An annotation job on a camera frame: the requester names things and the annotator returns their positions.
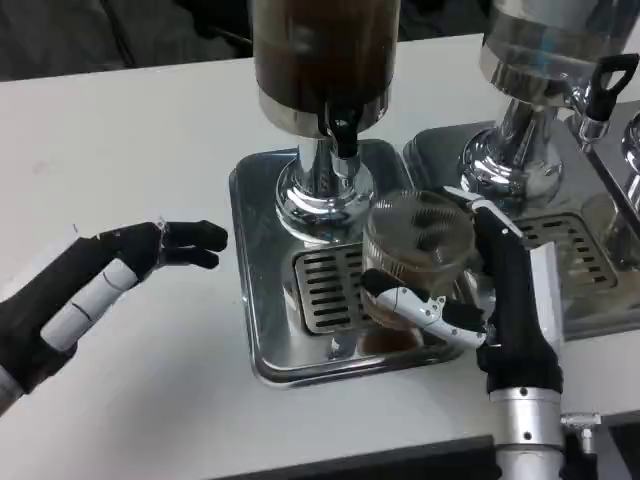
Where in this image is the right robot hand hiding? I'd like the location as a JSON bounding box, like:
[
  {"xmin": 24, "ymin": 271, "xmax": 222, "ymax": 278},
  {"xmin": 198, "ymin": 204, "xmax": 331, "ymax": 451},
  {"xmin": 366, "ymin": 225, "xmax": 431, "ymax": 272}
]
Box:
[{"xmin": 359, "ymin": 184, "xmax": 564, "ymax": 396}]

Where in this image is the black tap lever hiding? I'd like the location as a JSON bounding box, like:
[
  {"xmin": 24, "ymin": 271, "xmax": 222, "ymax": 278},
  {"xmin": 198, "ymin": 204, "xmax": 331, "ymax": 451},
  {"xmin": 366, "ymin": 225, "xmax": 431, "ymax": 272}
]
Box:
[{"xmin": 319, "ymin": 102, "xmax": 359, "ymax": 157}]

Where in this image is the clear ribbed glass cup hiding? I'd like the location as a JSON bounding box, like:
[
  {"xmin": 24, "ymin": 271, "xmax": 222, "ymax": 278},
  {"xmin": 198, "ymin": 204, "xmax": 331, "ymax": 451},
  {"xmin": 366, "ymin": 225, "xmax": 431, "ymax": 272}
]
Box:
[{"xmin": 360, "ymin": 189, "xmax": 476, "ymax": 331}]

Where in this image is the steel drip grid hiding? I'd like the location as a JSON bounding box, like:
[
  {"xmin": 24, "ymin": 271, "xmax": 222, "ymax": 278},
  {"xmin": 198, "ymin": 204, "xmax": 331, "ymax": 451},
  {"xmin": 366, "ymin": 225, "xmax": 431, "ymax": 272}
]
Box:
[
  {"xmin": 514, "ymin": 212, "xmax": 619, "ymax": 291},
  {"xmin": 291, "ymin": 243, "xmax": 381, "ymax": 335}
]

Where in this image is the steel drip tray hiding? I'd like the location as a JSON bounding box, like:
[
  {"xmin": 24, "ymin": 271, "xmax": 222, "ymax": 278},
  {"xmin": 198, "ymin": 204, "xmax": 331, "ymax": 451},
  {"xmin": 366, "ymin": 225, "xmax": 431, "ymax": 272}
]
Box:
[
  {"xmin": 228, "ymin": 139, "xmax": 466, "ymax": 386},
  {"xmin": 403, "ymin": 117, "xmax": 640, "ymax": 341}
]

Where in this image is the chrome dispenser stand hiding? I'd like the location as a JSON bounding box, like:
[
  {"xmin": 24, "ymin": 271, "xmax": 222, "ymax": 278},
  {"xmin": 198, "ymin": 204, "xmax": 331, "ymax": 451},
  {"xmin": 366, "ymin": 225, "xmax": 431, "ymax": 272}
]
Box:
[{"xmin": 619, "ymin": 112, "xmax": 640, "ymax": 221}]

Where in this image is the black loop tap handle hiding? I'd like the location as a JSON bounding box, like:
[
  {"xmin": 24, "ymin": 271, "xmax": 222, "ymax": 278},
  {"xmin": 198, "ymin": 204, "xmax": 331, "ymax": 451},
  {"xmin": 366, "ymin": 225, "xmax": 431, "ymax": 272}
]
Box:
[{"xmin": 585, "ymin": 53, "xmax": 640, "ymax": 121}]

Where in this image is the dark drink dispenser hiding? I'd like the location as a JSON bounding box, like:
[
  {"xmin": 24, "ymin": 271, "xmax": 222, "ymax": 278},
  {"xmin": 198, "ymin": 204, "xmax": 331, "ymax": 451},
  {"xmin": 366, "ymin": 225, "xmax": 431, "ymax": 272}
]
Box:
[{"xmin": 251, "ymin": 0, "xmax": 401, "ymax": 246}]

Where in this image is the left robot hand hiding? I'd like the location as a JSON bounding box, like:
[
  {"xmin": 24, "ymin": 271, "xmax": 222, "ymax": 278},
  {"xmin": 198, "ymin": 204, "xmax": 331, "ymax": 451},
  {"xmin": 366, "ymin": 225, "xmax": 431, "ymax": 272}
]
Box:
[{"xmin": 0, "ymin": 219, "xmax": 230, "ymax": 396}]

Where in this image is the clear steel drink dispenser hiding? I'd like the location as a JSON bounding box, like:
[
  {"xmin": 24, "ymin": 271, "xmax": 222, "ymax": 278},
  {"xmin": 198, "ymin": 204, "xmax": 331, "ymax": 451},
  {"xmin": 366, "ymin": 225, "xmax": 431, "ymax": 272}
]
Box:
[{"xmin": 462, "ymin": 0, "xmax": 640, "ymax": 216}]

